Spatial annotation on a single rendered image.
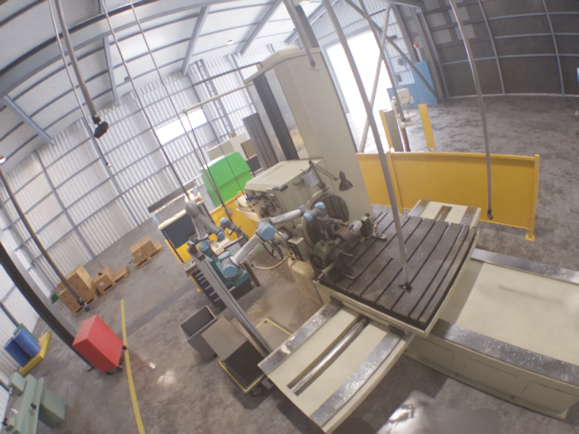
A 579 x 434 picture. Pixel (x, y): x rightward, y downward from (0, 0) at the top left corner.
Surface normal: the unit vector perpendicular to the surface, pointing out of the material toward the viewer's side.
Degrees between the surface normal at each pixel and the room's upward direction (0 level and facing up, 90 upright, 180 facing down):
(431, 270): 0
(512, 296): 0
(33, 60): 90
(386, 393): 0
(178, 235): 90
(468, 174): 90
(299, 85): 90
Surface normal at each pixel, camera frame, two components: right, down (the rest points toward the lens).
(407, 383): -0.37, -0.83
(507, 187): -0.73, 0.54
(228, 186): 0.58, 0.14
